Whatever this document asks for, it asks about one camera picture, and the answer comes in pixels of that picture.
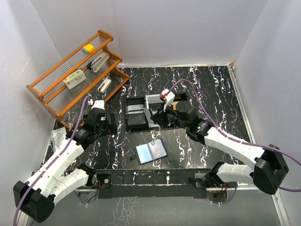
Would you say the black tray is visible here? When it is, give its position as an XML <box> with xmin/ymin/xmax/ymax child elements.
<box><xmin>173</xmin><ymin>92</ymin><xmax>188</xmax><ymax>102</ymax></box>
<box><xmin>125</xmin><ymin>97</ymin><xmax>148</xmax><ymax>130</ymax></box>

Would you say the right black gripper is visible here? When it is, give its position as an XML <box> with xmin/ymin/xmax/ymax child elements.
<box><xmin>150</xmin><ymin>101</ymin><xmax>189</xmax><ymax>130</ymax></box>

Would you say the aluminium frame rail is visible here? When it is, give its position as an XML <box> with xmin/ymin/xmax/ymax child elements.
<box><xmin>17</xmin><ymin>170</ymin><xmax>291</xmax><ymax>226</ymax></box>

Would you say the right black tray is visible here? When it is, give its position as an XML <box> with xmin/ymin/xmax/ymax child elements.
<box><xmin>173</xmin><ymin>92</ymin><xmax>188</xmax><ymax>102</ymax></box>

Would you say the white printed paper sheet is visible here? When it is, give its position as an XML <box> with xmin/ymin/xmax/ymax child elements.
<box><xmin>51</xmin><ymin>127</ymin><xmax>66</xmax><ymax>152</ymax></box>

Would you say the white black stapler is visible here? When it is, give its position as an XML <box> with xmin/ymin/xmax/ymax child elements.
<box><xmin>87</xmin><ymin>52</ymin><xmax>110</xmax><ymax>73</ymax></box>

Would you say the white green card box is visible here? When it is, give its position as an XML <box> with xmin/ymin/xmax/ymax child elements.
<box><xmin>63</xmin><ymin>69</ymin><xmax>86</xmax><ymax>89</ymax></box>

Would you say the white middle tray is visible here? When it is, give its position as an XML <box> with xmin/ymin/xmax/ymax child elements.
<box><xmin>145</xmin><ymin>94</ymin><xmax>164</xmax><ymax>128</ymax></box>

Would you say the left black tray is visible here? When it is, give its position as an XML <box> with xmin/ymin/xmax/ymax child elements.
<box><xmin>125</xmin><ymin>97</ymin><xmax>148</xmax><ymax>130</ymax></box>

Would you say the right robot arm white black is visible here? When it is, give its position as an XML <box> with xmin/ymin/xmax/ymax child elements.
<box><xmin>150</xmin><ymin>101</ymin><xmax>289</xmax><ymax>195</ymax></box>

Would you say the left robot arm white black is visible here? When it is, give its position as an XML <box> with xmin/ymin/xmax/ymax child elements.
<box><xmin>13</xmin><ymin>108</ymin><xmax>117</xmax><ymax>225</ymax></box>

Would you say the small white stapler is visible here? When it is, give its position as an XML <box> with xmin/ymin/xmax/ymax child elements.
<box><xmin>97</xmin><ymin>78</ymin><xmax>111</xmax><ymax>94</ymax></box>

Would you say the orange wooden shelf rack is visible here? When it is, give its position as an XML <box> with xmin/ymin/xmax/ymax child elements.
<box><xmin>26</xmin><ymin>30</ymin><xmax>130</xmax><ymax>128</ymax></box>

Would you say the orange card in right tray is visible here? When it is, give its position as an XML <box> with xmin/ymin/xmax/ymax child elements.
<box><xmin>173</xmin><ymin>101</ymin><xmax>179</xmax><ymax>111</ymax></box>

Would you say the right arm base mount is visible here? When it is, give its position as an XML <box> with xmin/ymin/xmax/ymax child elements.
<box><xmin>192</xmin><ymin>173</ymin><xmax>238</xmax><ymax>207</ymax></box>

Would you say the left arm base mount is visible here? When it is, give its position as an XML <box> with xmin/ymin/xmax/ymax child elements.
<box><xmin>75</xmin><ymin>174</ymin><xmax>111</xmax><ymax>208</ymax></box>

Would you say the yellow white small box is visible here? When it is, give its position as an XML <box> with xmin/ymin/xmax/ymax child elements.
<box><xmin>81</xmin><ymin>44</ymin><xmax>94</xmax><ymax>55</ymax></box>

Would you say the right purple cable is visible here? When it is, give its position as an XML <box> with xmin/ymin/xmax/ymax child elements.
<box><xmin>162</xmin><ymin>79</ymin><xmax>301</xmax><ymax>192</ymax></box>

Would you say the black leather card holder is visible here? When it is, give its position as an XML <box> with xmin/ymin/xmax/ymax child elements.
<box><xmin>135</xmin><ymin>138</ymin><xmax>168</xmax><ymax>165</ymax></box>

